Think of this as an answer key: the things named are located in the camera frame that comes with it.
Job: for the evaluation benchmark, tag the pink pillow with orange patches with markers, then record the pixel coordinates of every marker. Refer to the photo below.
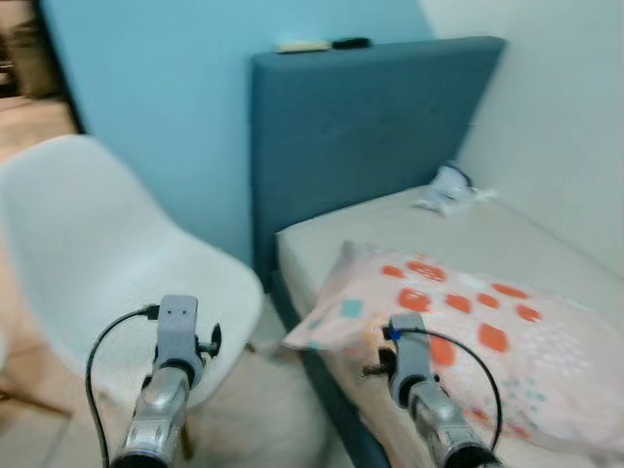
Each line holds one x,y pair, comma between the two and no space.
546,361

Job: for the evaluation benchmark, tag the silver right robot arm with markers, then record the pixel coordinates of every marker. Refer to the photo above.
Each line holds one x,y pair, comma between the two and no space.
439,424

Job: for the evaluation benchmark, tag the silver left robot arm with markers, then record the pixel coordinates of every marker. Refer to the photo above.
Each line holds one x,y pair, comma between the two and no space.
156,419

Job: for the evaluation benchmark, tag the white plastic shell chair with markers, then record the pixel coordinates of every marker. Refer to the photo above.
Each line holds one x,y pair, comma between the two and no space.
97,244

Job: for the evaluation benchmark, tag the flat cream object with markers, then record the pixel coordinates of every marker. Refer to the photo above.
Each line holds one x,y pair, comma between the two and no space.
302,46

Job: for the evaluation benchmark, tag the flat black object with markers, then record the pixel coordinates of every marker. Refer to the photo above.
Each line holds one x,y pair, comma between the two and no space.
351,43

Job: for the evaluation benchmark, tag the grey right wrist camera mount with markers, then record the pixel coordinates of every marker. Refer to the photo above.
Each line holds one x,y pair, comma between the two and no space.
409,351

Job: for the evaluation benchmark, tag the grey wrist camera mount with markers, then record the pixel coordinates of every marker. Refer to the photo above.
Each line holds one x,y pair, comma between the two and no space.
177,327
409,351

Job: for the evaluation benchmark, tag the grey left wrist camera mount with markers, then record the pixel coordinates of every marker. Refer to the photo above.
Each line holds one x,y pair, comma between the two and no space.
177,327

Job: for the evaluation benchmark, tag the blue upholstered bed frame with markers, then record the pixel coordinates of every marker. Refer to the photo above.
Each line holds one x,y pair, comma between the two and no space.
361,127

